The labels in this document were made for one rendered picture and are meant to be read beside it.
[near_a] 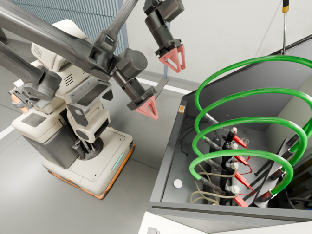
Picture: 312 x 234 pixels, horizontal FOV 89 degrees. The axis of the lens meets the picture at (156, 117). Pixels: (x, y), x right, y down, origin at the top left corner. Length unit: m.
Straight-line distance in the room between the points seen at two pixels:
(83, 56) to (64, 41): 0.05
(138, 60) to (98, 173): 1.23
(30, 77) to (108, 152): 1.07
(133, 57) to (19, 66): 0.40
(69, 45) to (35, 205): 1.69
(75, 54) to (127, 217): 1.43
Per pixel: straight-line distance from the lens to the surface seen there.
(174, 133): 0.84
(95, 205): 1.76
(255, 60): 0.53
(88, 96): 0.98
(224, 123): 0.45
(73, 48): 0.49
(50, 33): 0.50
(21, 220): 2.01
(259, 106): 1.05
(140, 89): 0.51
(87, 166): 1.60
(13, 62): 0.70
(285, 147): 0.78
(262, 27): 2.42
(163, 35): 0.58
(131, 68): 0.45
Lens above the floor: 1.62
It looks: 47 degrees down
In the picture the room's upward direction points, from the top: straight up
